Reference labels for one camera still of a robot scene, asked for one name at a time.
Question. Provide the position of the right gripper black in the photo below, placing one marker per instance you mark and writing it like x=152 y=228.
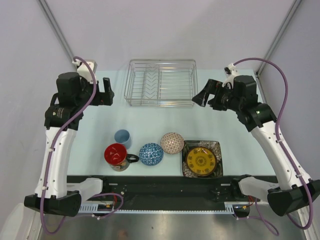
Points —
x=211 y=87

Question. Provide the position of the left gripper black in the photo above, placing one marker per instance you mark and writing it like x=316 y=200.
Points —
x=103 y=98

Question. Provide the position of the black floral square plate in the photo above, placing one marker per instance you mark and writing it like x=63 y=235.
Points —
x=214 y=146

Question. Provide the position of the red brown patterned bowl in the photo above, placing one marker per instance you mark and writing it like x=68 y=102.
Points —
x=172 y=143

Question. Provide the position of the yellow round plate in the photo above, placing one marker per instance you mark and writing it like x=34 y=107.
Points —
x=201 y=161

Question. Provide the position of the blue patterned bowl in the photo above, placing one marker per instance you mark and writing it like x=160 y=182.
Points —
x=151 y=154

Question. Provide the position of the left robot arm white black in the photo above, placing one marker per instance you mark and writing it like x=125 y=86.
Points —
x=52 y=196

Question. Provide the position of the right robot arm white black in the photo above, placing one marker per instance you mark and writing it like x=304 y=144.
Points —
x=293 y=183

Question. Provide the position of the light blue cup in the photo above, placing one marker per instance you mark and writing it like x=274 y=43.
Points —
x=123 y=137

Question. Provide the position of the red black mug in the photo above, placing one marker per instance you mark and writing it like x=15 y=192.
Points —
x=118 y=158

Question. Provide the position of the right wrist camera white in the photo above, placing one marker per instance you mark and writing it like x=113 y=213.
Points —
x=231 y=72

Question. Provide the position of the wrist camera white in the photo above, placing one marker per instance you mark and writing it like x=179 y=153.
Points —
x=83 y=70
x=231 y=72

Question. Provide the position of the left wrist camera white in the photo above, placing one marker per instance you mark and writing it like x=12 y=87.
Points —
x=83 y=70

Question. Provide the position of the wire metal dish rack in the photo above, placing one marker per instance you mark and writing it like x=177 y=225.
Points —
x=161 y=82

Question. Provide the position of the left aluminium frame post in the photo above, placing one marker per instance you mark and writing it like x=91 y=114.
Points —
x=53 y=23

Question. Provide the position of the aluminium frame post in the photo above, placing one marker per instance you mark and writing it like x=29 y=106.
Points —
x=295 y=6
x=53 y=23

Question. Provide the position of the right aluminium frame post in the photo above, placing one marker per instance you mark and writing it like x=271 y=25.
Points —
x=295 y=6

